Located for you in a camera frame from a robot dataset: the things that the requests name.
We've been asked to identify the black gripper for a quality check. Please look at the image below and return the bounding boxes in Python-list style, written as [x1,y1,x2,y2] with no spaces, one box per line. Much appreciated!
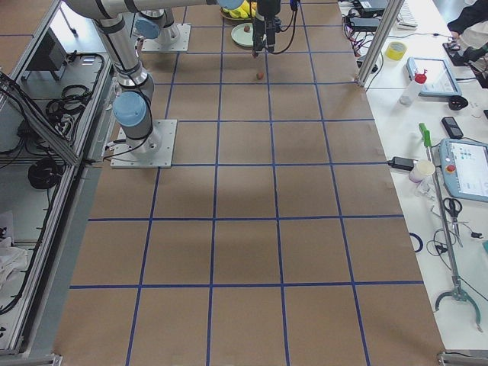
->
[252,0,281,54]

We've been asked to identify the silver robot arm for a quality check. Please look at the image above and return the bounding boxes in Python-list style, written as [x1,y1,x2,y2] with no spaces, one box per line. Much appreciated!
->
[66,1,242,153]
[133,1,284,56]

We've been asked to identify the pale green plate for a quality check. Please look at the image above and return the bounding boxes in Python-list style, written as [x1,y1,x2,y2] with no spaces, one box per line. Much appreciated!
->
[231,23,253,48]

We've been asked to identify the yellow banana bunch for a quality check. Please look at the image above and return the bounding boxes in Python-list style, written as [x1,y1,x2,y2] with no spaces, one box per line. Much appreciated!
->
[222,0,257,20]

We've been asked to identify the woven wicker basket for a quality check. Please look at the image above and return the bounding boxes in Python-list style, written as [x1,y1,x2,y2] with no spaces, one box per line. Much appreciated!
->
[220,8,251,21]

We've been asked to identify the black power adapter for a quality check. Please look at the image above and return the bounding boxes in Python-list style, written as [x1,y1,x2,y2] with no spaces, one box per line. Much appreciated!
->
[348,18,380,32]

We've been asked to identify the yellow tape roll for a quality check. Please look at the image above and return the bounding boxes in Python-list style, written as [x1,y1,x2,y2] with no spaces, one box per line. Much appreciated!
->
[385,41,407,61]

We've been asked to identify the clear bottle red cap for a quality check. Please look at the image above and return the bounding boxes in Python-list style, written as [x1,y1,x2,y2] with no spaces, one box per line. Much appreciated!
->
[399,71,427,106]

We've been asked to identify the blue teach pendant far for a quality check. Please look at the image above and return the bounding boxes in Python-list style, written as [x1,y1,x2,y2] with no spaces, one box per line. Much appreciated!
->
[406,56,462,98]

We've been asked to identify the blue teach pendant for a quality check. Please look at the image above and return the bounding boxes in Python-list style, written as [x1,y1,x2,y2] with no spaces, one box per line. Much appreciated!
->
[438,138,487,202]
[406,56,462,98]

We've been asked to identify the paper cup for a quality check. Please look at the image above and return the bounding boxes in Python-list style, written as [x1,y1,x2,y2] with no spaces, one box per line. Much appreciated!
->
[409,160,435,183]

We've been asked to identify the blue teach pendant near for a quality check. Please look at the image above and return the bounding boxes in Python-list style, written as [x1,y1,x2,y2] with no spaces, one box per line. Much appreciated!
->
[438,138,487,202]

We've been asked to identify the black scissors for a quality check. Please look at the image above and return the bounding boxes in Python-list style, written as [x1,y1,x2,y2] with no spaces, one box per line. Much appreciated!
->
[443,197,463,247]

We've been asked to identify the reacher grabber tool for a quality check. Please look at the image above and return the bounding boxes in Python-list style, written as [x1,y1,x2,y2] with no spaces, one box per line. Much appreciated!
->
[419,123,483,332]

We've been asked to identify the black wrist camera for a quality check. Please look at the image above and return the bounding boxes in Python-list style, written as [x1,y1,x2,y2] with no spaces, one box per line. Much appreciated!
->
[290,0,300,11]

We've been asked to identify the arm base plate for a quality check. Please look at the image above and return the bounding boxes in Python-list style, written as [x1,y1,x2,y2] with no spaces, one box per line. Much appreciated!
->
[110,120,178,169]
[142,23,191,53]

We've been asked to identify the aluminium frame post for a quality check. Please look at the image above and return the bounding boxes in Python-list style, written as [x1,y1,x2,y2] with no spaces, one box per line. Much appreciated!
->
[356,0,404,87]

